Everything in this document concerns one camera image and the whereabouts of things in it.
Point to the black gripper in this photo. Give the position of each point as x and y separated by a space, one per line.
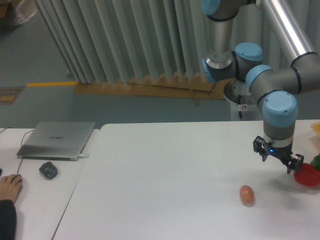
279 148

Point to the red bell pepper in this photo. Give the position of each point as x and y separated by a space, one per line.
308 175

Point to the dark sleeved forearm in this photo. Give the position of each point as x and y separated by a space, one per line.
8 220

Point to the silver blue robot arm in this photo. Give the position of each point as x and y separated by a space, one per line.
274 92

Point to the green bell pepper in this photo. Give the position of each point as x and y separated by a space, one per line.
316 162

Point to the person's hand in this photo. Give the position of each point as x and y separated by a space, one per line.
8 190

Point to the yellow wicker basket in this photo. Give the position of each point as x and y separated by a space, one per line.
316 127

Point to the brown egg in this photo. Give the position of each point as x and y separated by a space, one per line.
247 196

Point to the flat brown cardboard sheet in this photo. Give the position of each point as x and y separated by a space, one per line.
195 88

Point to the white usb plug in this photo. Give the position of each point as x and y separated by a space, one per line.
82 156

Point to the grey pleated curtain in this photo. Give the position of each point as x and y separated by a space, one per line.
107 40

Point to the small black controller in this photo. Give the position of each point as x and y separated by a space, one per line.
48 170

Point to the silver closed laptop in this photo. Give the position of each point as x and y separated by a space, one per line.
57 140

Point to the black computer mouse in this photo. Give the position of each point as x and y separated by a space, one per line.
18 182

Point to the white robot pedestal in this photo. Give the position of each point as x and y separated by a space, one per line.
244 112

